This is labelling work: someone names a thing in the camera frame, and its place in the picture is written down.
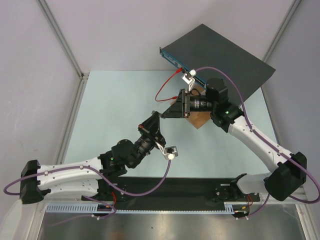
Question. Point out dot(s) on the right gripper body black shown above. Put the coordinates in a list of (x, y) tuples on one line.
[(185, 104)]

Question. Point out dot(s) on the blue black network switch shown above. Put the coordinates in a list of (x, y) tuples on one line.
[(214, 56)]

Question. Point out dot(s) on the aluminium frame post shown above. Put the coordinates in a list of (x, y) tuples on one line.
[(52, 22), (282, 28)]

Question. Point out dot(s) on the wooden base board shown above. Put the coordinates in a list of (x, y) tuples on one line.
[(198, 119)]

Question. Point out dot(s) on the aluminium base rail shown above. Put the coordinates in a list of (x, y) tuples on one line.
[(299, 194)]

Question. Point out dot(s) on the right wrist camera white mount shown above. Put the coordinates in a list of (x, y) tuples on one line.
[(189, 79)]

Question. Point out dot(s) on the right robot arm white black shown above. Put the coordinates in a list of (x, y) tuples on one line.
[(285, 174)]

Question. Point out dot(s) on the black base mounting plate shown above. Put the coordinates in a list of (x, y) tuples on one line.
[(180, 194)]

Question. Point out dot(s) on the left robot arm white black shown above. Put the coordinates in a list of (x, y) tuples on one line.
[(92, 178)]

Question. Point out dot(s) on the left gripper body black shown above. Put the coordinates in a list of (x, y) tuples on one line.
[(159, 139)]

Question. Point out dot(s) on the left aluminium frame post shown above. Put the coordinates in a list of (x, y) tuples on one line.
[(52, 22)]

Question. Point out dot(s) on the silver SFP module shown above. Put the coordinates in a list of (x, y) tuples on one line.
[(156, 113)]

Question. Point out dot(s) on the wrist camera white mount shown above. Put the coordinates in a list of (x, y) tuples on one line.
[(189, 79), (169, 153)]

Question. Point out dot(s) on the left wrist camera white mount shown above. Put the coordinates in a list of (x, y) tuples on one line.
[(169, 153)]

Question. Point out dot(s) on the right aluminium frame post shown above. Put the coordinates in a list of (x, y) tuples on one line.
[(282, 28)]

